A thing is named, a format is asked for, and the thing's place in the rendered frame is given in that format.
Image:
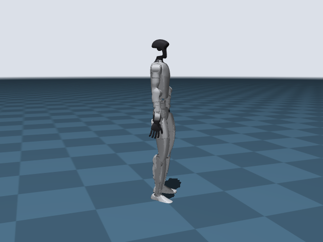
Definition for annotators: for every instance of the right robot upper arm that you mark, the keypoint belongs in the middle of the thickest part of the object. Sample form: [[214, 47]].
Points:
[[156, 71]]

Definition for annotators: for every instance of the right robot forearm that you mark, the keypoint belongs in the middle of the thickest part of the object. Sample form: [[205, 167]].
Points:
[[156, 104]]

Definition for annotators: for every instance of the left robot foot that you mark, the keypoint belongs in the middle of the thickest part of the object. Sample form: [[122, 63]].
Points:
[[167, 190]]

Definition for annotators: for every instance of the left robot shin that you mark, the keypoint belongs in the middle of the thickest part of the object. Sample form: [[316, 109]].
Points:
[[167, 167]]

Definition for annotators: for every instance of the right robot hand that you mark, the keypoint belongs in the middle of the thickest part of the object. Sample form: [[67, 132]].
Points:
[[156, 127]]

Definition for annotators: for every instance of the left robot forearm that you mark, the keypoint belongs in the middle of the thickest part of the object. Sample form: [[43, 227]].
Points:
[[168, 101]]

